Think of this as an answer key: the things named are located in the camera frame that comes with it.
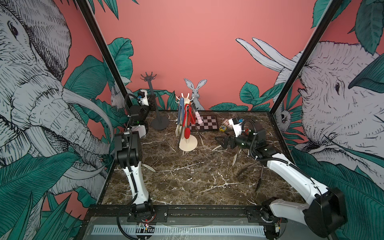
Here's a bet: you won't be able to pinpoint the dark grey utensil rack stand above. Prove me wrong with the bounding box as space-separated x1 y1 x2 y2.
141 72 169 131

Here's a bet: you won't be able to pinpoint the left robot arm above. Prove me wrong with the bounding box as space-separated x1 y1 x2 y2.
114 105 155 222

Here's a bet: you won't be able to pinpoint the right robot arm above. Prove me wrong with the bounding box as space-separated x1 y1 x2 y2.
215 118 348 240

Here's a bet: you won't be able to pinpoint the white tipped steel tongs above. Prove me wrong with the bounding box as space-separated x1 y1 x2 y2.
211 146 242 166

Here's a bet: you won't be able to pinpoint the small yellow toy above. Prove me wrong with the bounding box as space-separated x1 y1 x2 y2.
219 125 227 132

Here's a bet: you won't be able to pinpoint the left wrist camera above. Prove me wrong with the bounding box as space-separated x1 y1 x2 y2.
138 89 149 106

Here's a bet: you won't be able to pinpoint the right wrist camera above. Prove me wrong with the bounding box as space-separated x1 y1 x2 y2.
229 118 244 138

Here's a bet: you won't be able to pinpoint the red handled steel tongs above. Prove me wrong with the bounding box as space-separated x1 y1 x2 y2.
182 104 189 127

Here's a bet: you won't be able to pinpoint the pink steel tongs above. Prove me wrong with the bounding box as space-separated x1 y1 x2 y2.
192 103 203 125

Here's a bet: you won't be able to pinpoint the chessboard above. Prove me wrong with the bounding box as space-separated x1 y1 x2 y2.
189 116 219 132

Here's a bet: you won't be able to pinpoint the playing card box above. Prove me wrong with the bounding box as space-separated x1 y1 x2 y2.
223 119 232 129

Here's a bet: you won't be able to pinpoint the white slotted cable duct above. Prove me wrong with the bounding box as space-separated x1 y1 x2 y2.
89 224 266 238

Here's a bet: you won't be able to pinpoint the cream utensil rack stand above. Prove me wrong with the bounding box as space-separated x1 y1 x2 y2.
176 93 198 152

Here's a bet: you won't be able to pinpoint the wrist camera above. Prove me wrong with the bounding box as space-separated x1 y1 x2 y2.
229 118 244 138
138 89 149 106

